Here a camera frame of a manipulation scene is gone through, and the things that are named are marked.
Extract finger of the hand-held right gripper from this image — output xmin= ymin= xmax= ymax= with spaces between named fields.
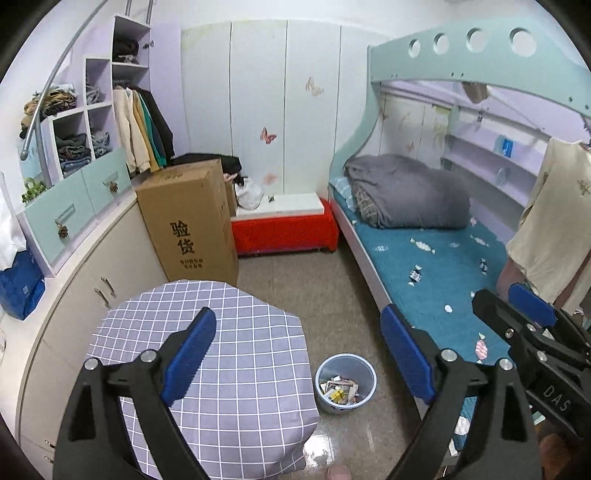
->
xmin=508 ymin=282 xmax=559 ymax=328
xmin=472 ymin=288 xmax=536 ymax=344

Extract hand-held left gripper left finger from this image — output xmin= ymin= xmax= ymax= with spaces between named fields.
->
xmin=52 ymin=307 xmax=218 ymax=480

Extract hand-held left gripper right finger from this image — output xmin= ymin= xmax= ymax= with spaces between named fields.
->
xmin=379 ymin=305 xmax=542 ymax=480

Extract blue plastic bucket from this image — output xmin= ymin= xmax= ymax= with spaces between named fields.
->
xmin=315 ymin=353 xmax=377 ymax=414

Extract grey checked tablecloth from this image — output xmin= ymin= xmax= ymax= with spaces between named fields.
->
xmin=85 ymin=279 xmax=319 ymax=480

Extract teal candy print bed sheet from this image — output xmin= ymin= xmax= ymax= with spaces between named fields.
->
xmin=333 ymin=189 xmax=532 ymax=462

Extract cream hanging shirt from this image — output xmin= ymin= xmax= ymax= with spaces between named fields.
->
xmin=505 ymin=137 xmax=591 ymax=303

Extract cream curved cabinet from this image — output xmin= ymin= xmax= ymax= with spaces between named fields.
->
xmin=0 ymin=198 xmax=169 ymax=480

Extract large cardboard box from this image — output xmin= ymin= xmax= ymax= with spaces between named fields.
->
xmin=134 ymin=158 xmax=240 ymax=287

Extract grey duvet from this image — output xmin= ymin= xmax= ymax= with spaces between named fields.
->
xmin=344 ymin=154 xmax=472 ymax=230

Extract plaid pillow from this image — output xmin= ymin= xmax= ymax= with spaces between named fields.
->
xmin=351 ymin=187 xmax=382 ymax=227

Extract red storage bench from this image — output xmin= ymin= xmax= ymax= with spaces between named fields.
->
xmin=231 ymin=199 xmax=339 ymax=257

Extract lilac bed shelf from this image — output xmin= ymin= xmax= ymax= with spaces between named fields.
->
xmin=441 ymin=131 xmax=543 ymax=206

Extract white plastic bag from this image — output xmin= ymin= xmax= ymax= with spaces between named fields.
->
xmin=235 ymin=178 xmax=265 ymax=209

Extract white board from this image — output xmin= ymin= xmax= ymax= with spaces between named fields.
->
xmin=236 ymin=194 xmax=326 ymax=217

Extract blue checked pillow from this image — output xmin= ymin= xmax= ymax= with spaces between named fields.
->
xmin=332 ymin=178 xmax=356 ymax=204

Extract blue bag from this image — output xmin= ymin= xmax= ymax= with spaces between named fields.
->
xmin=0 ymin=249 xmax=46 ymax=321

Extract small teal drawer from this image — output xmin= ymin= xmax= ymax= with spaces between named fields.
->
xmin=82 ymin=150 xmax=132 ymax=215

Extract large teal drawer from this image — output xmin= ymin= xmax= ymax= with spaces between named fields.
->
xmin=23 ymin=185 xmax=100 ymax=274

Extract black cloth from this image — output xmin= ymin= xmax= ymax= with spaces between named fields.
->
xmin=171 ymin=153 xmax=243 ymax=175

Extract green hanging garment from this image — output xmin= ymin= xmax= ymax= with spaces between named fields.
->
xmin=139 ymin=95 xmax=167 ymax=169

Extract cream hanging jacket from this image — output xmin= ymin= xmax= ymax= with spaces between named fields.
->
xmin=112 ymin=89 xmax=151 ymax=174

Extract green plant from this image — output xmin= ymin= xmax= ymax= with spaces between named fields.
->
xmin=21 ymin=180 xmax=48 ymax=205

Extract denim folded clothes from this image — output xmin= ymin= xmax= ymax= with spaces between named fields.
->
xmin=90 ymin=130 xmax=113 ymax=160

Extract black hanging coat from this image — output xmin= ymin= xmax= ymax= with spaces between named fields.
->
xmin=139 ymin=88 xmax=175 ymax=160

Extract dark folded clothes stack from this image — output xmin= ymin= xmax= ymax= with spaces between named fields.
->
xmin=54 ymin=133 xmax=92 ymax=174

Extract grey metal handrail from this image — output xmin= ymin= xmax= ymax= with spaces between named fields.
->
xmin=18 ymin=0 xmax=155 ymax=184

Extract lilac stepped shelf unit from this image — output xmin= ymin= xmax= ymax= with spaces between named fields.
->
xmin=18 ymin=14 xmax=183 ymax=278

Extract olive folded clothes pile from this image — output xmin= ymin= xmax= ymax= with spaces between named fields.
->
xmin=19 ymin=85 xmax=77 ymax=139

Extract black folded clothes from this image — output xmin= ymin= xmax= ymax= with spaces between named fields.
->
xmin=113 ymin=38 xmax=140 ymax=64

